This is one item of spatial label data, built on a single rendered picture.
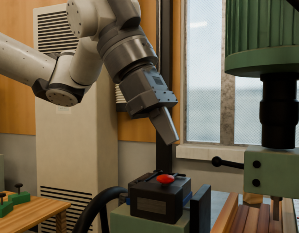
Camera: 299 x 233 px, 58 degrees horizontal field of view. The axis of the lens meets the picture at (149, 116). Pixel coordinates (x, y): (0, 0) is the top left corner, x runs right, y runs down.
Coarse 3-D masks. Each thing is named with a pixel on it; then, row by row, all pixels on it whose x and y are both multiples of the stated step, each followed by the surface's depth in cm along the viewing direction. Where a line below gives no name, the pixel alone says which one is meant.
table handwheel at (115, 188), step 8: (104, 192) 58; (112, 192) 60; (120, 192) 63; (96, 200) 56; (104, 200) 57; (88, 208) 54; (96, 208) 54; (104, 208) 58; (80, 216) 53; (88, 216) 53; (104, 216) 58; (80, 224) 51; (88, 224) 52; (104, 224) 59; (72, 232) 51; (80, 232) 50; (104, 232) 59
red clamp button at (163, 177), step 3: (162, 174) 46; (165, 174) 46; (159, 177) 45; (162, 177) 45; (165, 177) 45; (168, 177) 45; (171, 177) 45; (159, 180) 44; (162, 180) 44; (165, 180) 44; (168, 180) 44; (171, 180) 44; (162, 183) 44; (165, 183) 44; (168, 183) 44
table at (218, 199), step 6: (216, 192) 74; (222, 192) 74; (216, 198) 69; (222, 198) 69; (240, 198) 69; (264, 198) 69; (216, 204) 65; (222, 204) 65; (246, 204) 65; (252, 204) 65; (258, 204) 65; (216, 210) 62; (216, 216) 58
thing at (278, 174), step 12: (252, 156) 43; (264, 156) 43; (276, 156) 42; (288, 156) 41; (252, 168) 44; (264, 168) 43; (276, 168) 42; (288, 168) 41; (252, 180) 44; (264, 180) 43; (276, 180) 42; (288, 180) 41; (252, 192) 44; (264, 192) 43; (276, 192) 42; (288, 192) 41
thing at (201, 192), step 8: (208, 184) 50; (200, 192) 46; (208, 192) 48; (192, 200) 43; (200, 200) 43; (208, 200) 48; (184, 208) 47; (192, 208) 43; (200, 208) 43; (208, 208) 49; (192, 216) 43; (200, 216) 43; (208, 216) 49; (192, 224) 43; (200, 224) 44; (208, 224) 49; (192, 232) 43; (200, 232) 44; (208, 232) 49
